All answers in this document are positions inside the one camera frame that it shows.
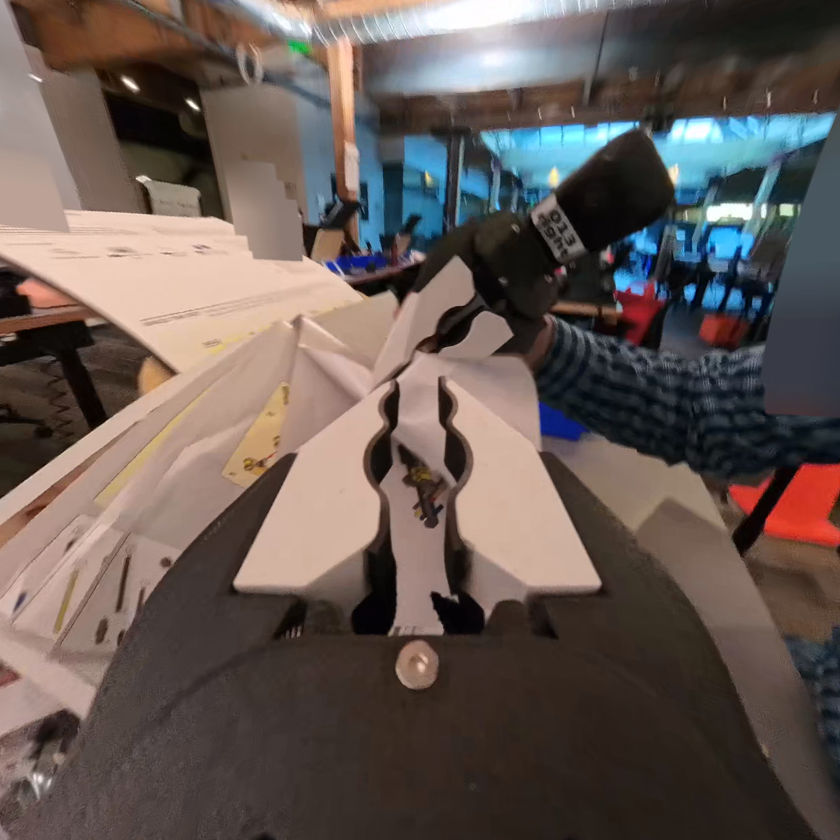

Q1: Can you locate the wooden ceiling post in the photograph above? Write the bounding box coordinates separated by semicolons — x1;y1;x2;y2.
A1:
327;38;363;247

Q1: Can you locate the wooden table with black legs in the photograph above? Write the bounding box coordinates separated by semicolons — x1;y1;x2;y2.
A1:
0;305;109;431

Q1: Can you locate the black metal table leg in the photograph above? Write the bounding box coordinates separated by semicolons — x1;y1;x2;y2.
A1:
734;465;803;555

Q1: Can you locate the large white printed task sheet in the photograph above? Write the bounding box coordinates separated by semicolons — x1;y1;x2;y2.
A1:
0;210;363;375

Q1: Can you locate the lego instruction booklet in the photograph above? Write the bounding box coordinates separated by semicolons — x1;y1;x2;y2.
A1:
0;314;546;742

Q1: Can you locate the orange plastic object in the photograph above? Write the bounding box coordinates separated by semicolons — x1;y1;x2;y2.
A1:
728;462;840;547

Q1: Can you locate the red chair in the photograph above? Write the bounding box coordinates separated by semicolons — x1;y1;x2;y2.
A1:
616;282;667;345

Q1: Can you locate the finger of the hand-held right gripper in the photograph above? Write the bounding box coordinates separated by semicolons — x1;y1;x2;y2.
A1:
423;307;515;361
373;255;479;389

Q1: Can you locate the blue plastic bin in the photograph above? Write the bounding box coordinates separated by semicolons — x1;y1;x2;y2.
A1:
538;402;590;442

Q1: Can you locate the person's right forearm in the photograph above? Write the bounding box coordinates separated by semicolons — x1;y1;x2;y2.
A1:
535;320;840;481

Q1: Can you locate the silver ventilation duct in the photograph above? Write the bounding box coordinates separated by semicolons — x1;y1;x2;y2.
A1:
118;0;473;43

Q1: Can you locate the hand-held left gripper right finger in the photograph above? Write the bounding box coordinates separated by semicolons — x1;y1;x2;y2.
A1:
438;376;602;599

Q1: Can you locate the person's right hand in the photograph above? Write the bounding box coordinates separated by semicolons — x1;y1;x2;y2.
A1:
525;315;557;376

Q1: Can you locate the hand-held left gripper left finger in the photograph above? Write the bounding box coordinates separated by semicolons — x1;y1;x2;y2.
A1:
233;377;401;599

